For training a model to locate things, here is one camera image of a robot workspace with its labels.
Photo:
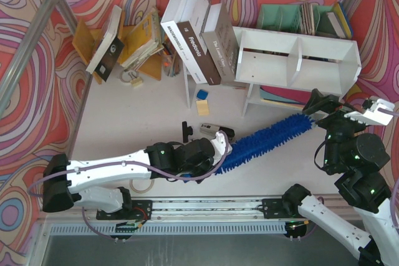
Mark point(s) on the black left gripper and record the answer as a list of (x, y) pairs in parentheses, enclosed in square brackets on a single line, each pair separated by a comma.
[(206, 149)]

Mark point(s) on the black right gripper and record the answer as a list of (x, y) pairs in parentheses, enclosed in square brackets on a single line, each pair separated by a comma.
[(326, 109)]

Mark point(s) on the white black stapler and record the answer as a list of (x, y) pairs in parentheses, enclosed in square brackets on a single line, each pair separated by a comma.
[(211, 129)]

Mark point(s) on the blue microfiber duster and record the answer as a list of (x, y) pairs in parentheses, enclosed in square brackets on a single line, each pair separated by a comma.
[(266, 140)]

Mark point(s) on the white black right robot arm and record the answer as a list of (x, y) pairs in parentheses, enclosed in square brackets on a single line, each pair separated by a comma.
[(358, 157)]

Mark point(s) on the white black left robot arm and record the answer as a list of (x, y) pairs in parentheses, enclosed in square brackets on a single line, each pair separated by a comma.
[(80, 183)]

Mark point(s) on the white wooden bookshelf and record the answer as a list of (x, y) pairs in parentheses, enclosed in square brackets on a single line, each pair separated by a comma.
[(295, 62)]

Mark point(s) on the magenta paper sheet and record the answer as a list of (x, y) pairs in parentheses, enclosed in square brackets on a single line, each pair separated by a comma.
[(285, 93)]

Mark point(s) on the black detached clip part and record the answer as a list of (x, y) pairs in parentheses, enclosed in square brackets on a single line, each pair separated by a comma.
[(187, 131)]

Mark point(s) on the yellow sticky note pad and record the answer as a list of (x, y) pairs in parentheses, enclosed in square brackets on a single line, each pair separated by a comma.
[(202, 107)]

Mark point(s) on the blue eraser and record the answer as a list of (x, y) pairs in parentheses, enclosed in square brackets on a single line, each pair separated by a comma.
[(202, 94)]

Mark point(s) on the blue yellow book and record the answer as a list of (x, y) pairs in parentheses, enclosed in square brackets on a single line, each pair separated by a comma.
[(340, 22)]

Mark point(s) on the wooden coasters stack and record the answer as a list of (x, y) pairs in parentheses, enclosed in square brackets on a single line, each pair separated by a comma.
[(307, 23)]

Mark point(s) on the green desk organizer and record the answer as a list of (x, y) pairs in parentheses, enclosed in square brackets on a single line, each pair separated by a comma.
[(286, 18)]

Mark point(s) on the clear pencil cup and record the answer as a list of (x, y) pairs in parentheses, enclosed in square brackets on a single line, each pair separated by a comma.
[(170, 60)]

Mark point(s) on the beige Lonely Ones book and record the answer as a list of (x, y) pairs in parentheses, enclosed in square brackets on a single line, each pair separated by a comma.
[(221, 41)]

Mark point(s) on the yellow worn book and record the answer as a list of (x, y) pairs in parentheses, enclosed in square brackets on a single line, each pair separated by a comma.
[(142, 41)]

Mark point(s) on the brown Fredonia book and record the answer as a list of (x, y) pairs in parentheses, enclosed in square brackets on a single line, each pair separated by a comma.
[(191, 23)]

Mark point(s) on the black white paperback book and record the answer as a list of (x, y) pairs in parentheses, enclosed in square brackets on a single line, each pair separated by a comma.
[(107, 46)]

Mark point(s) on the white Mademoiselle book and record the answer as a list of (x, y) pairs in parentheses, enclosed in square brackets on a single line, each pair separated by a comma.
[(169, 23)]

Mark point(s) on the yellow wooden book holder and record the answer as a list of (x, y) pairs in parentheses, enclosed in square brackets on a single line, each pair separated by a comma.
[(83, 42)]

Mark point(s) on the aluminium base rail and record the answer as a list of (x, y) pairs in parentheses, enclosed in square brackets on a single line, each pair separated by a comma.
[(197, 216)]

